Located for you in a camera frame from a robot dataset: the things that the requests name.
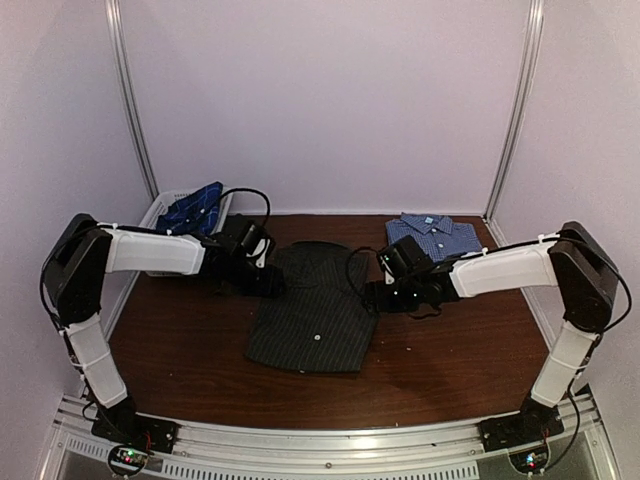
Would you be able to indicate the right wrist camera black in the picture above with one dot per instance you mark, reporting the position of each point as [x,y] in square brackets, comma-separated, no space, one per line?
[402,258]

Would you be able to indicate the right round controller board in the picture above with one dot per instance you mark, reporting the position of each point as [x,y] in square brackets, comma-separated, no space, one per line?
[530,461]

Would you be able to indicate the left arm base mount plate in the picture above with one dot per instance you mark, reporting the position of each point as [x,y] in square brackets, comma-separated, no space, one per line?
[142,432]

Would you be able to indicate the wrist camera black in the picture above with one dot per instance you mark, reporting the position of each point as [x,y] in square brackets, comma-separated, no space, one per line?
[402,258]
[246,239]

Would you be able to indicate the left round controller board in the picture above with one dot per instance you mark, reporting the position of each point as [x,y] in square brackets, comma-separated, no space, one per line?
[125,460]

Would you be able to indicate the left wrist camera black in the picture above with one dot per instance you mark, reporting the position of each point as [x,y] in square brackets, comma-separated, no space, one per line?
[246,239]

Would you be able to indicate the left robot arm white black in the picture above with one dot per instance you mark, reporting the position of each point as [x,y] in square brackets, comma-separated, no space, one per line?
[73,274]

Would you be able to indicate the white plastic laundry basket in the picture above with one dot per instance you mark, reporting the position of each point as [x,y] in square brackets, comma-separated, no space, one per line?
[165,210]

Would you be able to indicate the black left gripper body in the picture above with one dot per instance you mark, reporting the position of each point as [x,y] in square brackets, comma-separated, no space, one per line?
[243,282]

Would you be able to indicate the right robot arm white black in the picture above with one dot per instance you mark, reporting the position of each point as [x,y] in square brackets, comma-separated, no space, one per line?
[568,263]

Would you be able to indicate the aluminium frame post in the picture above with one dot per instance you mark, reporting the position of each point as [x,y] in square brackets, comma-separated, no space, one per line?
[529,60]
[126,85]

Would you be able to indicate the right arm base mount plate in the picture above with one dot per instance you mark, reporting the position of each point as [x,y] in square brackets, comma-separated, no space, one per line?
[518,429]

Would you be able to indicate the round controller board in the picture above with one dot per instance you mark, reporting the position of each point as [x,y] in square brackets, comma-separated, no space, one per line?
[125,460]
[530,461]

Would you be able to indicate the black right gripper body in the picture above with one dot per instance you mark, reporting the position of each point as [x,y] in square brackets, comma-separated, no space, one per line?
[407,299]

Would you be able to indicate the black pinstriped long sleeve shirt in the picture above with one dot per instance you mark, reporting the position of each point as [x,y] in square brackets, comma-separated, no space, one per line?
[319,325]

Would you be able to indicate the right aluminium frame post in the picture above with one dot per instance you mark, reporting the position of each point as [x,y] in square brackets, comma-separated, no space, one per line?
[529,60]

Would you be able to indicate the aluminium front rail base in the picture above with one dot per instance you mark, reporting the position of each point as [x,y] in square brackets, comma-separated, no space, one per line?
[450,450]

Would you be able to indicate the dark blue plaid shirt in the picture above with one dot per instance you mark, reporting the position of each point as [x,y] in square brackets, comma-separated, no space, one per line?
[197,213]

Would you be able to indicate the left aluminium frame post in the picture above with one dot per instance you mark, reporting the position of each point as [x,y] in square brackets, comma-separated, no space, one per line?
[126,85]

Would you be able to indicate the light blue checked folded shirt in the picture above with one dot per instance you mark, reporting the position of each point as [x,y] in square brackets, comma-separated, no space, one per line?
[439,236]

